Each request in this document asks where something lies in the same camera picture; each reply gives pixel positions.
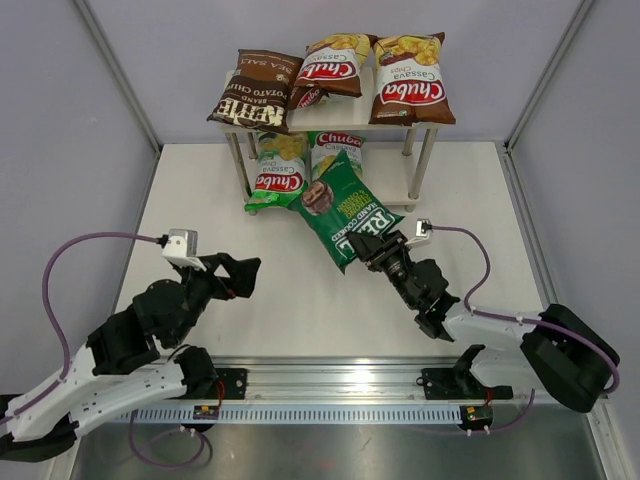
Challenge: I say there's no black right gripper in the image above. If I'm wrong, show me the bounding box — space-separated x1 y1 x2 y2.
347 230 419 309

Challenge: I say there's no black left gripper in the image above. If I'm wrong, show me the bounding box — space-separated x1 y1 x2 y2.
169 252 261 346

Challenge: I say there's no green Real hand cooked bag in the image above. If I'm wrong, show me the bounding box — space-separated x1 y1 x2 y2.
288 151 404 271

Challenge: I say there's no green Chuba cassava chips bag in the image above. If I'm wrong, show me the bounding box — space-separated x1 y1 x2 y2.
244 133 309 212

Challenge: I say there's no brown Chuba cassava chips bag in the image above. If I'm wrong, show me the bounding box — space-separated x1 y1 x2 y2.
369 32 456 126

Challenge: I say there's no brown Kettle potato chips bag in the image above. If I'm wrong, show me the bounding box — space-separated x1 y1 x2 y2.
207 49 303 134

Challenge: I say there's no brown Chuba bag text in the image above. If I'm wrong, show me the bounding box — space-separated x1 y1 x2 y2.
288 33 378 110

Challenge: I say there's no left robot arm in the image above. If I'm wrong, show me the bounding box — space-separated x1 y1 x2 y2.
1 253 261 463

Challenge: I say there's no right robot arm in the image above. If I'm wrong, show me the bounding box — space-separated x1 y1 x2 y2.
347 231 620 413

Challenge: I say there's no white two-tier shelf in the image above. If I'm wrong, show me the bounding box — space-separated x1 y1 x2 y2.
210 68 439 211

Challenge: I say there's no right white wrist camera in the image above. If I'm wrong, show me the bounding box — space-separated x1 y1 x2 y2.
406 218 434 249

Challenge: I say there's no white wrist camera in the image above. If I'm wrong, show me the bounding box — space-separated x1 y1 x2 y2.
161 229 206 271
406 218 434 249

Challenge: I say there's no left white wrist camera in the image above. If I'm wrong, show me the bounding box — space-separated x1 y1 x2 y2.
161 229 206 271

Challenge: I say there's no aluminium mounting rail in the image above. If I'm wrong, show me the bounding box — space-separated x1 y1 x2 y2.
67 362 609 406

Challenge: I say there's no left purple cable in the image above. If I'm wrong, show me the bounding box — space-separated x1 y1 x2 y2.
0 230 214 469

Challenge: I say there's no purple cable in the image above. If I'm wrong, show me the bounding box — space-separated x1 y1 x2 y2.
429 224 621 434
0 230 214 469

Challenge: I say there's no white slotted cable duct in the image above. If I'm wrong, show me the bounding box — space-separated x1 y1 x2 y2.
135 403 462 425

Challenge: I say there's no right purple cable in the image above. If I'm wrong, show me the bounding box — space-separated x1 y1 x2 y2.
429 224 621 434

